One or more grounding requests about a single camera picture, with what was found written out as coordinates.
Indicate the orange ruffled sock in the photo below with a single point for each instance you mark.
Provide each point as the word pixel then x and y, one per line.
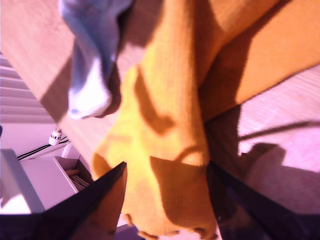
pixel 162 125
pixel 262 62

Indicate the white open drawer box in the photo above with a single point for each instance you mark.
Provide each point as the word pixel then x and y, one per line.
pixel 45 175

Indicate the white pale blue sock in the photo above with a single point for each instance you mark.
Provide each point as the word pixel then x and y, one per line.
pixel 87 75

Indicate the grey table leg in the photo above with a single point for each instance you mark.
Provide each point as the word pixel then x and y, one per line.
pixel 15 175

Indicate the white radiator valve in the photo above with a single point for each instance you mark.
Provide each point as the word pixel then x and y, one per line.
pixel 55 137

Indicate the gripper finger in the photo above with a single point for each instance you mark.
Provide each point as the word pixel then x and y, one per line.
pixel 82 212
pixel 250 220

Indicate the white slatted radiator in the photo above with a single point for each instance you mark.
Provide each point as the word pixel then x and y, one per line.
pixel 15 100

